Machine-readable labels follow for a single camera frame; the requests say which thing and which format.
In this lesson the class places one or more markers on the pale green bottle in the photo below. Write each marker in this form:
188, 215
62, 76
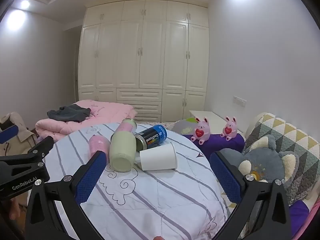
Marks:
123, 147

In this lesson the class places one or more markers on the pink cup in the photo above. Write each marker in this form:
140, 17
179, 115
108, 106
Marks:
98, 145

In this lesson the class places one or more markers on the pink bunny figure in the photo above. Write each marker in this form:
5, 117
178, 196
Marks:
229, 129
201, 131

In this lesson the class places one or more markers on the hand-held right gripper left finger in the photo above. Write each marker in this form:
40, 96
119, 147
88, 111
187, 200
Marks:
90, 178

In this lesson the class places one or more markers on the white bedside table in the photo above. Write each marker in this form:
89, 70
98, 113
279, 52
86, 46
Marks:
212, 116

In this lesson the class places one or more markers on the cream wardrobe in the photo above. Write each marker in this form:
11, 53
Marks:
150, 55

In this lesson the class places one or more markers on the pink quilt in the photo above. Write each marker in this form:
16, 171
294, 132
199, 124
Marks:
107, 112

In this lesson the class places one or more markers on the round ceiling light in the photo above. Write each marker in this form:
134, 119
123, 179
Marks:
25, 4

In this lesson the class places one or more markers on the white wall switch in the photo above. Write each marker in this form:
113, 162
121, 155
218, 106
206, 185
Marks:
239, 101

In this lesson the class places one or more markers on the beige coat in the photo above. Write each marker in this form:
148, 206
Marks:
23, 133

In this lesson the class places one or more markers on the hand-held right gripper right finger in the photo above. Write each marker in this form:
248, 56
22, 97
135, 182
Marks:
228, 180

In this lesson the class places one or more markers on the dark grey garment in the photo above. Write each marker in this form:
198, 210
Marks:
67, 113

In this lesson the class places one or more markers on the grey elephant plush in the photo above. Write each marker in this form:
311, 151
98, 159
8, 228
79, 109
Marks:
267, 160

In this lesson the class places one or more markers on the patchwork quilted cushion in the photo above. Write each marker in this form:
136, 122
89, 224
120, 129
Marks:
296, 135

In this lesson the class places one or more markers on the grey floral pillow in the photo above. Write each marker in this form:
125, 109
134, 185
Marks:
184, 127

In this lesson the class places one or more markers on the black and blue can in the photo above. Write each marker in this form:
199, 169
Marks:
152, 136

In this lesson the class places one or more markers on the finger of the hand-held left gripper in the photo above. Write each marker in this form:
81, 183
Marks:
42, 145
8, 133

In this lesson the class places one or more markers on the white paper cup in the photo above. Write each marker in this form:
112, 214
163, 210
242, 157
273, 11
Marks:
158, 158

